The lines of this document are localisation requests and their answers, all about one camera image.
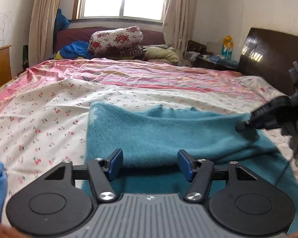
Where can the olive pillow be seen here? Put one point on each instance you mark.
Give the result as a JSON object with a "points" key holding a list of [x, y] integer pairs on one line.
{"points": [[161, 54]]}

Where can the maroon sofa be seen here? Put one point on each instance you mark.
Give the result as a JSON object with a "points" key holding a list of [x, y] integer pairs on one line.
{"points": [[74, 34]]}

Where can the dark patterned folded blanket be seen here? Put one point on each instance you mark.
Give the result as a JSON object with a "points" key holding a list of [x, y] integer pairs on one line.
{"points": [[128, 52]]}

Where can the dark nightstand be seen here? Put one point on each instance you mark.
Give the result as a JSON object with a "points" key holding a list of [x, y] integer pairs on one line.
{"points": [[213, 64]]}

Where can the beige curtain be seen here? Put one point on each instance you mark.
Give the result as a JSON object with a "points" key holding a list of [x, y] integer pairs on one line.
{"points": [[46, 22], [178, 17]]}

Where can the dark wooden headboard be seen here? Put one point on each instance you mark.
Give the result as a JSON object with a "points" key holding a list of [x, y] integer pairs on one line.
{"points": [[268, 54]]}

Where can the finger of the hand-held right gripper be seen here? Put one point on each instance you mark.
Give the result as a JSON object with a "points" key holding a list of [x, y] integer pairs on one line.
{"points": [[265, 116]]}

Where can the pink cherry print bed sheet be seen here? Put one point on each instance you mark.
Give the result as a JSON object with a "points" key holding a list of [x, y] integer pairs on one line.
{"points": [[52, 109]]}

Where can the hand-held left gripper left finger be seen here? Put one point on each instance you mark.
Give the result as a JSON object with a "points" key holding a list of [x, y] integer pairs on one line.
{"points": [[114, 166]]}

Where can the blue plastic bag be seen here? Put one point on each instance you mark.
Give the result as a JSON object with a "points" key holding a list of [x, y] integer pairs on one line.
{"points": [[60, 22]]}

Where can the floral folded quilt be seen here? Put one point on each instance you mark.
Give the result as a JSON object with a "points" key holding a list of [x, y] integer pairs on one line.
{"points": [[114, 39]]}

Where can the wooden cabinet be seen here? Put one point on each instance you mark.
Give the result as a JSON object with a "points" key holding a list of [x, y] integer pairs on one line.
{"points": [[0, 67]]}

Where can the teal fuzzy garment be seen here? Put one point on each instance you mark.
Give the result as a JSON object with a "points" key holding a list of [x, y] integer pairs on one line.
{"points": [[151, 138]]}

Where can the yellow and blue package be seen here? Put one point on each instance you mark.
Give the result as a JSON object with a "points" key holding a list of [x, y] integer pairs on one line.
{"points": [[227, 48]]}

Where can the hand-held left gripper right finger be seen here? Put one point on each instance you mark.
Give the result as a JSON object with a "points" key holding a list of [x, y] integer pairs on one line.
{"points": [[185, 166]]}

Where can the blue and yellow cloth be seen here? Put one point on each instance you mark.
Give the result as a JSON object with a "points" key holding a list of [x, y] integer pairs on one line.
{"points": [[73, 49]]}

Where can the white dotted pillow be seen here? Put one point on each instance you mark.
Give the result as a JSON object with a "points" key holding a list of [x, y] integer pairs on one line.
{"points": [[260, 88]]}

